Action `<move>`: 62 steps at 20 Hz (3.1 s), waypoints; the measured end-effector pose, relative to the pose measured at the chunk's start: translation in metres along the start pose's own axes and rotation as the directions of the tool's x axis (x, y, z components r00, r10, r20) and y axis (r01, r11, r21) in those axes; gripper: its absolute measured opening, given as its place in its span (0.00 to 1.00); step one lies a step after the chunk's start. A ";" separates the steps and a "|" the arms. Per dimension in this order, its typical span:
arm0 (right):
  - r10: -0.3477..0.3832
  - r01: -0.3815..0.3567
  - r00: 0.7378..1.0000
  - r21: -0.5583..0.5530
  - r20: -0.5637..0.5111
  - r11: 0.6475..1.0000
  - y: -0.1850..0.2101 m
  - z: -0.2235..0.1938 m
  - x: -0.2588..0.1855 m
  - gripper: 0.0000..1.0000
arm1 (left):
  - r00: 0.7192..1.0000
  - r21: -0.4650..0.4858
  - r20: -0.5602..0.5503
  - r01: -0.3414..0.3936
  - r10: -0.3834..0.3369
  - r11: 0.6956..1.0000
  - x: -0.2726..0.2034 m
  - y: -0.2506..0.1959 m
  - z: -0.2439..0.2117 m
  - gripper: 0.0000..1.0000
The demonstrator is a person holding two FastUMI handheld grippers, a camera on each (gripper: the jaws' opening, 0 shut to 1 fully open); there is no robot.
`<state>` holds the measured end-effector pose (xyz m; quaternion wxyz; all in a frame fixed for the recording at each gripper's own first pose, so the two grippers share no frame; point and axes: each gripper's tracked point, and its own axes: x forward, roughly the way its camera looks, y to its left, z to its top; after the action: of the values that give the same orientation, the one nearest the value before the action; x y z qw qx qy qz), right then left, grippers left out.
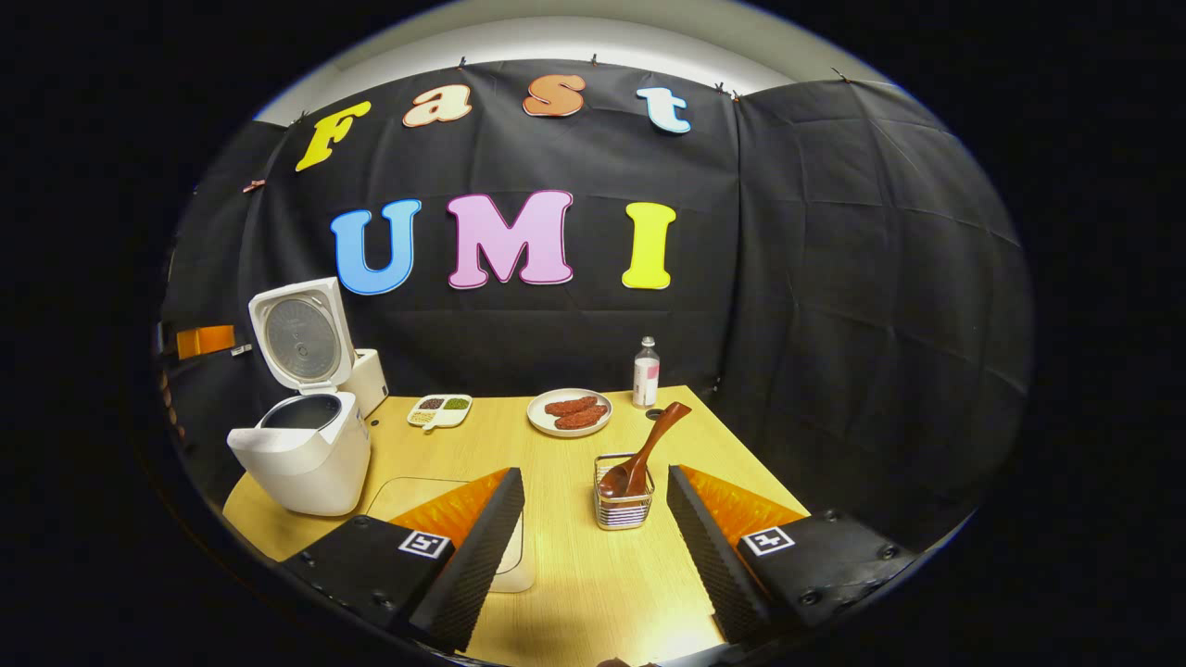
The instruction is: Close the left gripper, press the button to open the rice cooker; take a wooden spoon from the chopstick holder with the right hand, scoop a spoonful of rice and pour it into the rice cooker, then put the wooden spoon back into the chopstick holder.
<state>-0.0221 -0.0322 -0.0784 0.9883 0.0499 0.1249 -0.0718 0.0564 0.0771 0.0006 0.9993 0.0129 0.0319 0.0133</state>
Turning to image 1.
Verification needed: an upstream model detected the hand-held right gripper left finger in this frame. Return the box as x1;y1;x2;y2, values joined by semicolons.
281;466;526;652

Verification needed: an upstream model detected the white tray of rice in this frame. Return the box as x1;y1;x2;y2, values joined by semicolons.
367;476;536;594

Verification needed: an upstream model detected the white rice cooker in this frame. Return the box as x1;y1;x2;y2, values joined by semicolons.
227;277;372;517

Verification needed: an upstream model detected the brown wooden spoon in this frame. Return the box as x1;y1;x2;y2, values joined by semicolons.
598;401;693;499

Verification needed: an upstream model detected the white toaster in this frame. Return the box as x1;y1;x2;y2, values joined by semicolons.
350;348;390;418

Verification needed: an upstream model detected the clear bottle with pink label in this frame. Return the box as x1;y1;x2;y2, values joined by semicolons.
633;336;661;409

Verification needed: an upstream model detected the metal wire chopstick holder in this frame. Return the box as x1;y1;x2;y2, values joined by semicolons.
593;452;655;531

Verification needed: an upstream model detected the white round plate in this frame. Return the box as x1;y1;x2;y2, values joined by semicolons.
526;387;614;438

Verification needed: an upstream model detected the white divided grain dish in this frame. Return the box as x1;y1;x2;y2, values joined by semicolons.
407;393;473;433

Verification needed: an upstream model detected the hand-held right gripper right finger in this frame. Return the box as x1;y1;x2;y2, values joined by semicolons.
665;464;918;645

